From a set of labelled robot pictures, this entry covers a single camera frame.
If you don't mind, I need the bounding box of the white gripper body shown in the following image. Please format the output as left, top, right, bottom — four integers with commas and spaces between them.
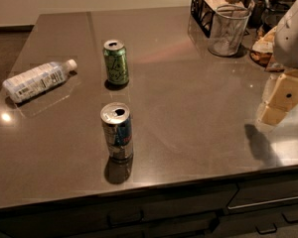
273, 0, 298, 68

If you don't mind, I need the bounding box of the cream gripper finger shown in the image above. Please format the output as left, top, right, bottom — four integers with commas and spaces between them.
256, 69, 298, 126
262, 74, 280, 105

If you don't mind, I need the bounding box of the silver blue Red Bull can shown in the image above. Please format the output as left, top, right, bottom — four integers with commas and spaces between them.
100, 102, 133, 162

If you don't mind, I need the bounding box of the green soda can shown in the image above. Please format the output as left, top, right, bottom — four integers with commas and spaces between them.
103, 39, 129, 85

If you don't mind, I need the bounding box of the brown snack bag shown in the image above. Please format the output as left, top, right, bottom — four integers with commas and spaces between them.
250, 27, 284, 72

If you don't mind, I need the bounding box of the clear plastic water bottle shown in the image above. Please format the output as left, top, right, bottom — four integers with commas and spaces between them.
2, 59, 77, 103

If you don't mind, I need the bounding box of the wire mesh cup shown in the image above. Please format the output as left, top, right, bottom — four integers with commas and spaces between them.
208, 4, 250, 57

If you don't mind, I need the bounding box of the black wire basket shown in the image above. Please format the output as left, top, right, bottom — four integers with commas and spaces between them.
191, 0, 254, 37

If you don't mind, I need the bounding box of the silver drawer handle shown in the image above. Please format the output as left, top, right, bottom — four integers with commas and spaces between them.
227, 196, 298, 210

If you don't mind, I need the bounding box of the black drawer handle right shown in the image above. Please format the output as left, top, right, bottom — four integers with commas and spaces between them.
282, 210, 298, 224

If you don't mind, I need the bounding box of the black drawer handle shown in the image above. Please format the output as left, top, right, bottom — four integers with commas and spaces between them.
255, 223, 277, 235
282, 210, 298, 224
107, 209, 144, 228

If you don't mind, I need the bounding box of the black drawer handle middle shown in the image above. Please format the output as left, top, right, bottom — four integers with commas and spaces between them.
255, 223, 277, 235

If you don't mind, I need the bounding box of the black drawer handle left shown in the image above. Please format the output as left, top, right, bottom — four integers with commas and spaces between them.
107, 209, 144, 228

